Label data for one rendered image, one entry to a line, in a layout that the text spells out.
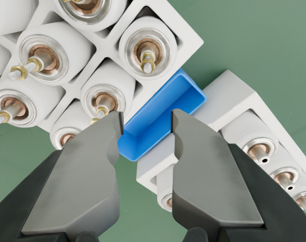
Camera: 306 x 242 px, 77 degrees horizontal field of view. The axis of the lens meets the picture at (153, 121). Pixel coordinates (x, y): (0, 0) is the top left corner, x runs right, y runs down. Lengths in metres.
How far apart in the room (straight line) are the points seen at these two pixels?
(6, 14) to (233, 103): 0.45
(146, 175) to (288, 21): 0.57
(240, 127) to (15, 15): 0.47
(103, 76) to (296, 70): 0.58
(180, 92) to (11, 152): 0.66
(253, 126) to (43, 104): 0.43
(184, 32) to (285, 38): 0.36
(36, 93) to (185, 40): 0.30
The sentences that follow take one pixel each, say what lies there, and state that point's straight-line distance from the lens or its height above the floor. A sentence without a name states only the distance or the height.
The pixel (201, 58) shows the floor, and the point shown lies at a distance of 0.61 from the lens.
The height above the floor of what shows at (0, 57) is 0.19.
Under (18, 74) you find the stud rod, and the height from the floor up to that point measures 0.33.
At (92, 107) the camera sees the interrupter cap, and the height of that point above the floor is 0.25.
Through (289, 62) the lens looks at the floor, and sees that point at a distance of 0.72.
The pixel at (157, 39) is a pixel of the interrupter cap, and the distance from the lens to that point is 0.32.
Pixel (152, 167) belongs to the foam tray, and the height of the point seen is 0.18.
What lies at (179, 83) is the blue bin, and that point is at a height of 0.00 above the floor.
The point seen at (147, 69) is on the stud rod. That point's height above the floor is 0.34.
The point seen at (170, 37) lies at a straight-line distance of 0.33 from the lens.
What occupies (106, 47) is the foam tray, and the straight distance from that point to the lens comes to 0.41.
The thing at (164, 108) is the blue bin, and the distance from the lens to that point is 0.64.
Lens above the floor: 0.57
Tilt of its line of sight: 59 degrees down
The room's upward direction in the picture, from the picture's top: 178 degrees clockwise
